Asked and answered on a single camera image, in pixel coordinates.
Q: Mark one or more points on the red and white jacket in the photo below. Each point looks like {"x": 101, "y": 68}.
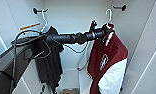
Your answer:
{"x": 107, "y": 60}

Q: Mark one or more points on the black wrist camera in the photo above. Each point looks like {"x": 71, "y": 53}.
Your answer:
{"x": 93, "y": 26}

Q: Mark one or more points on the white wardrobe door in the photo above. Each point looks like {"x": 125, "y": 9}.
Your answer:
{"x": 0, "y": 13}
{"x": 155, "y": 73}

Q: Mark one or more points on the orange label strip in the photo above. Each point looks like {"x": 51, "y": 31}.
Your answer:
{"x": 30, "y": 26}

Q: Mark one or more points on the white clothes hanger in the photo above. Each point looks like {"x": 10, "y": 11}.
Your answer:
{"x": 44, "y": 20}
{"x": 109, "y": 16}

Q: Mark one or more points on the black hanging garment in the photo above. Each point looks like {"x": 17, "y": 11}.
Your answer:
{"x": 52, "y": 63}

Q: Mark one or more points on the white wardrobe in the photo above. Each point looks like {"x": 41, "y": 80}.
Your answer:
{"x": 70, "y": 16}

